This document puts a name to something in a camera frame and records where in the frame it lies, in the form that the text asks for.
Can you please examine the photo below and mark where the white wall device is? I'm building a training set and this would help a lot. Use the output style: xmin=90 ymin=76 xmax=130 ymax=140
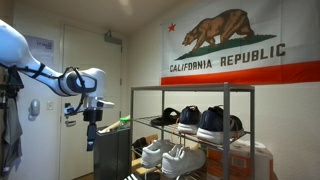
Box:
xmin=28 ymin=98 xmax=41 ymax=122

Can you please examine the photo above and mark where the grey hanging cloth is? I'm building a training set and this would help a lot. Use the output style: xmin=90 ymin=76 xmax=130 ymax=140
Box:
xmin=0 ymin=96 xmax=24 ymax=178

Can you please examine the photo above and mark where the white leather shoe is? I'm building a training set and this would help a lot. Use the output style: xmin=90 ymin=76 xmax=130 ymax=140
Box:
xmin=140 ymin=139 xmax=175 ymax=169
xmin=161 ymin=144 xmax=206 ymax=179

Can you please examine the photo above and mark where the grey metal shoe rack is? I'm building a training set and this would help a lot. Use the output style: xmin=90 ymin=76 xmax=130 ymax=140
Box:
xmin=129 ymin=83 xmax=256 ymax=180

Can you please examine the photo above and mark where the black bag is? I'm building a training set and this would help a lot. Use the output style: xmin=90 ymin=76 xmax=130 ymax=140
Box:
xmin=132 ymin=136 xmax=149 ymax=158

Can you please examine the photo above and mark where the California Republic flag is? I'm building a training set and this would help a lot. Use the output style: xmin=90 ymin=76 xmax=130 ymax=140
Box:
xmin=160 ymin=0 xmax=320 ymax=86

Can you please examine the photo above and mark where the navy sneaker white sole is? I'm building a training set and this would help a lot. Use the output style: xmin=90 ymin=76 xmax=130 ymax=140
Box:
xmin=195 ymin=105 xmax=246 ymax=145
xmin=177 ymin=105 xmax=203 ymax=135

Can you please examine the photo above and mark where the brown paper roll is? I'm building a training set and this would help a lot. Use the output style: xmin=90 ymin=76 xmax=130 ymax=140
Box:
xmin=98 ymin=119 xmax=122 ymax=134

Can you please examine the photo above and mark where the white door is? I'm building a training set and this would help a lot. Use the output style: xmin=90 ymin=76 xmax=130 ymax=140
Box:
xmin=59 ymin=24 xmax=123 ymax=180

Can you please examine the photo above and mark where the paper wall sign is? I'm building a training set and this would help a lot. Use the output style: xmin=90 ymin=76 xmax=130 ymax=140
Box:
xmin=23 ymin=34 xmax=55 ymax=66

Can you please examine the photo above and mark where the door lock with handle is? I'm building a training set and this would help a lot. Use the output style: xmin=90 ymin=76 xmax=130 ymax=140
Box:
xmin=64 ymin=102 xmax=77 ymax=128

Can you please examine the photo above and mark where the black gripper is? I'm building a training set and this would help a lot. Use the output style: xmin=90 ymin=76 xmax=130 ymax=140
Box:
xmin=83 ymin=109 xmax=104 ymax=152

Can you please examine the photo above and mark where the orange cardboard box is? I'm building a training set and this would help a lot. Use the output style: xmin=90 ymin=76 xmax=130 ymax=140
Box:
xmin=206 ymin=139 xmax=275 ymax=180

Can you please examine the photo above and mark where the grey door closer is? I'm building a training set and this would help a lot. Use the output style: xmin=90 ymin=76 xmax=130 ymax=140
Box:
xmin=103 ymin=29 xmax=123 ymax=46

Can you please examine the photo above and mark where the black camera stand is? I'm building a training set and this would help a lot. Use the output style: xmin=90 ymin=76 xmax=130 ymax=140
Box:
xmin=0 ymin=64 xmax=25 ymax=110

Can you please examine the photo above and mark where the dark grey bin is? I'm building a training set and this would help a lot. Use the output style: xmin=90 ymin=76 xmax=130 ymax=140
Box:
xmin=93 ymin=128 xmax=132 ymax=180

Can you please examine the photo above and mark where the green lid jar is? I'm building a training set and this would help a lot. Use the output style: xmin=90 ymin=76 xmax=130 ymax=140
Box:
xmin=118 ymin=116 xmax=132 ymax=130

